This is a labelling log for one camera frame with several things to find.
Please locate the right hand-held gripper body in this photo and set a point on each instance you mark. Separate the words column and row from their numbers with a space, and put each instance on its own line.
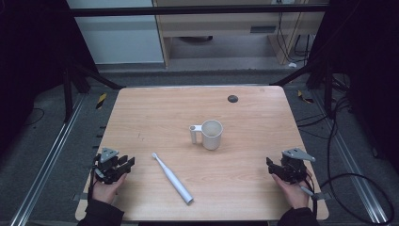
column 293, row 168

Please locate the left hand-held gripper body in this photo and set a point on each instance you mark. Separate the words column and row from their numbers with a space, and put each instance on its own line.
column 108, row 163

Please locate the white electric toothbrush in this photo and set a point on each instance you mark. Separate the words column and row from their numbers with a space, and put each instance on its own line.
column 173, row 180

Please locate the person's right hand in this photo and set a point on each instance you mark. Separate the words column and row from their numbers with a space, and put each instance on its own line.
column 291, row 193

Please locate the person's left hand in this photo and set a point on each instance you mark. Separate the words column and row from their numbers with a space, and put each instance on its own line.
column 106, row 190

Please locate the yellow black striped tape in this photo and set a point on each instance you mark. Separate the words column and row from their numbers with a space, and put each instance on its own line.
column 303, row 97
column 101, row 101

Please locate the dark round table grommet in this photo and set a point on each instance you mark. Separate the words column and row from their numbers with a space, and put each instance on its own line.
column 232, row 99

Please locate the black metal stand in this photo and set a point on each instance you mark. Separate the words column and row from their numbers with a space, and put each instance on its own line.
column 67, row 94
column 328, row 91

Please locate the small white floor object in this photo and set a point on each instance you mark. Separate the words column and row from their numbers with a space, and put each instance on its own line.
column 292, row 65

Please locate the white cabinet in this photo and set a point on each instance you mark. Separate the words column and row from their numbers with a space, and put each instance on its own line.
column 122, row 40

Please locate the black curtain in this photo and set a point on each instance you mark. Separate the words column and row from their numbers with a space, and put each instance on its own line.
column 28, row 56
column 370, row 62

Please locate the grey table edge bracket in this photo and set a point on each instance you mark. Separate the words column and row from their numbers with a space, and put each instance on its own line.
column 323, row 196
column 80, row 197

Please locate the silver floor rail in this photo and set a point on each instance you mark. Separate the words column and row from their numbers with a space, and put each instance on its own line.
column 354, row 169
column 50, row 157

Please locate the black horizontal frame bar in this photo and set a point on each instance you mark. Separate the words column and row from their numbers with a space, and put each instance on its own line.
column 188, row 11

